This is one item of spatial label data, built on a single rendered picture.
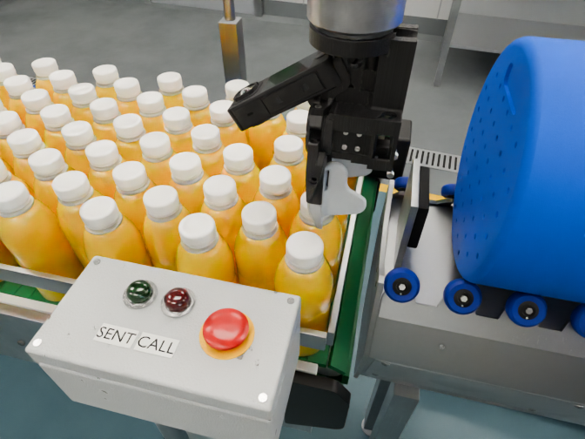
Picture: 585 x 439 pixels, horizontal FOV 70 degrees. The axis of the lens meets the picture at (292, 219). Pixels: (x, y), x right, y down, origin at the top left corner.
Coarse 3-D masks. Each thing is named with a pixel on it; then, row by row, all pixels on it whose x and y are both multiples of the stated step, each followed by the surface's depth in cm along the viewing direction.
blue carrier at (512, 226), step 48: (528, 48) 41; (576, 48) 40; (480, 96) 57; (528, 96) 38; (576, 96) 36; (480, 144) 53; (528, 144) 36; (576, 144) 35; (480, 192) 49; (528, 192) 37; (576, 192) 36; (480, 240) 46; (528, 240) 39; (576, 240) 37; (528, 288) 44; (576, 288) 42
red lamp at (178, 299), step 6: (174, 288) 35; (180, 288) 35; (168, 294) 34; (174, 294) 34; (180, 294) 34; (186, 294) 35; (168, 300) 34; (174, 300) 34; (180, 300) 34; (186, 300) 34; (168, 306) 34; (174, 306) 34; (180, 306) 34; (186, 306) 34
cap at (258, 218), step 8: (248, 208) 46; (256, 208) 46; (264, 208) 46; (272, 208) 46; (248, 216) 45; (256, 216) 45; (264, 216) 45; (272, 216) 45; (248, 224) 45; (256, 224) 44; (264, 224) 45; (272, 224) 45; (248, 232) 46; (256, 232) 45; (264, 232) 45
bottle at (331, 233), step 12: (300, 216) 48; (336, 216) 50; (300, 228) 48; (312, 228) 48; (324, 228) 48; (336, 228) 49; (324, 240) 48; (336, 240) 49; (324, 252) 49; (336, 252) 50; (336, 264) 52; (336, 276) 55
